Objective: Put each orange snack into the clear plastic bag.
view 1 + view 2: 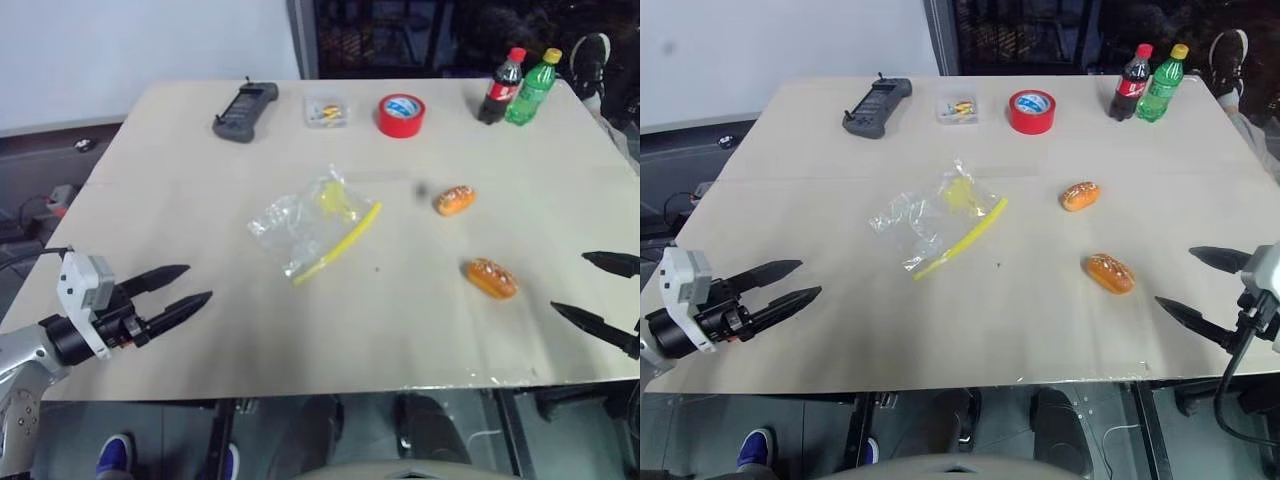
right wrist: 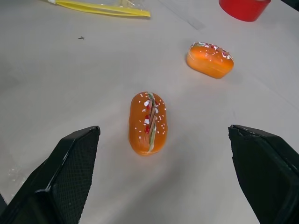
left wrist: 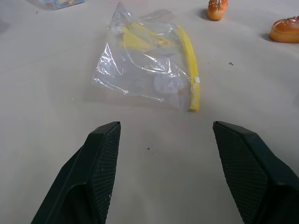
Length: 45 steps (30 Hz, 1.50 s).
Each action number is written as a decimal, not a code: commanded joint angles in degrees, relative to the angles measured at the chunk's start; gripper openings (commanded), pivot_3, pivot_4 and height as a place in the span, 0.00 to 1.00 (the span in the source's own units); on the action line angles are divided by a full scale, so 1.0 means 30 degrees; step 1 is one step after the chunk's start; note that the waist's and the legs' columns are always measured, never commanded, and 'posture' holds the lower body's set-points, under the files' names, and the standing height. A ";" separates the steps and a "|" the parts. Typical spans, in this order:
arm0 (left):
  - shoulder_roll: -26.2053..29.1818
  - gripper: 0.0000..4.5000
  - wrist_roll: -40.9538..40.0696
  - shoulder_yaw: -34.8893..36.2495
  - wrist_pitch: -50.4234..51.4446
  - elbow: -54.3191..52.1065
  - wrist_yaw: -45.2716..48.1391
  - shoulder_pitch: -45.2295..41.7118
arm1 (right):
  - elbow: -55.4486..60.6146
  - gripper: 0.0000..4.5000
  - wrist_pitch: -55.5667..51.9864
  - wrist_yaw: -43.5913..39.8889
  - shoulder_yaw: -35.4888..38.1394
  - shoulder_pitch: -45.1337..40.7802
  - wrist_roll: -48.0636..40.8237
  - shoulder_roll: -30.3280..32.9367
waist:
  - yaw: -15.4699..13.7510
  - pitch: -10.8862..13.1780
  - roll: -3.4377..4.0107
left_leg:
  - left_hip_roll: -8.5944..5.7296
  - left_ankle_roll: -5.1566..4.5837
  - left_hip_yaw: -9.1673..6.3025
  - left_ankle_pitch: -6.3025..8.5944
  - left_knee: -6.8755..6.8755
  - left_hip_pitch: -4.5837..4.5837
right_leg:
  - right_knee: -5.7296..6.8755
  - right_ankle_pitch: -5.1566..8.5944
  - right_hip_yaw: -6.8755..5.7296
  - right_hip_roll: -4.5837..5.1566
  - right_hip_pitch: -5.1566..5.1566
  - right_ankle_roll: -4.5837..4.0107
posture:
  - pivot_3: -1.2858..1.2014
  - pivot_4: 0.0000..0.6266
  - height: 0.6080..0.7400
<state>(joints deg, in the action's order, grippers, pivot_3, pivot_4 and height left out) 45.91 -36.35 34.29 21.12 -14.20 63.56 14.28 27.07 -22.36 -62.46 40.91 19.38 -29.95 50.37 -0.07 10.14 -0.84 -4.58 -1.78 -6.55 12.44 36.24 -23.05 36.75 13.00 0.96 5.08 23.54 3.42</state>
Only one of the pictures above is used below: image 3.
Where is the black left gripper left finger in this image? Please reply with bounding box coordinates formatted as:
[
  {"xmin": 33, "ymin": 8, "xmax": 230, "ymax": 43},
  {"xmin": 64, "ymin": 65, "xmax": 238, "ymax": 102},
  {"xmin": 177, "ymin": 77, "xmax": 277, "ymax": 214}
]
[{"xmin": 30, "ymin": 121, "xmax": 121, "ymax": 224}]

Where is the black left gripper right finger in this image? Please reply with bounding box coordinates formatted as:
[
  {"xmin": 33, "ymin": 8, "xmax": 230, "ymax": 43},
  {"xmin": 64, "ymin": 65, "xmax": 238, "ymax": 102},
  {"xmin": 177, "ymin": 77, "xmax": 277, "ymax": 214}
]
[{"xmin": 212, "ymin": 120, "xmax": 299, "ymax": 224}]

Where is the clear bag with yellow zip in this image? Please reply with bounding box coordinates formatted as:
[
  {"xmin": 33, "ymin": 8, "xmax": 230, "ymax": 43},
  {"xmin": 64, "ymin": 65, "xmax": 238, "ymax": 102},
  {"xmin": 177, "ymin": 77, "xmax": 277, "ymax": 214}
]
[{"xmin": 92, "ymin": 1, "xmax": 201, "ymax": 112}]

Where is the round orange burger bun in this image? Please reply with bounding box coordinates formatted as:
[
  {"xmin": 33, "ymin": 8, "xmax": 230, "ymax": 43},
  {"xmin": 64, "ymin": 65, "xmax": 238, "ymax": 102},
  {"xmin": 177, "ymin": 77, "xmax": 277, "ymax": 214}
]
[{"xmin": 269, "ymin": 15, "xmax": 299, "ymax": 44}]

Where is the long bun with green stripe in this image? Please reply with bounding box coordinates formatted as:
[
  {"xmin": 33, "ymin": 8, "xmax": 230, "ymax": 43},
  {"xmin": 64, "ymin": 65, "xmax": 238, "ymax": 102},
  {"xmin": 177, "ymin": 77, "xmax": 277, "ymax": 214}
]
[{"xmin": 207, "ymin": 0, "xmax": 229, "ymax": 21}]

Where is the clear box with colourful print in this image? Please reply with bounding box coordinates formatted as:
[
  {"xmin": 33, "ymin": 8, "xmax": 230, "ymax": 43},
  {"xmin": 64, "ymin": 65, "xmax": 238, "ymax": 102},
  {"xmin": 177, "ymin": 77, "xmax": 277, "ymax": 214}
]
[{"xmin": 25, "ymin": 0, "xmax": 86, "ymax": 11}]

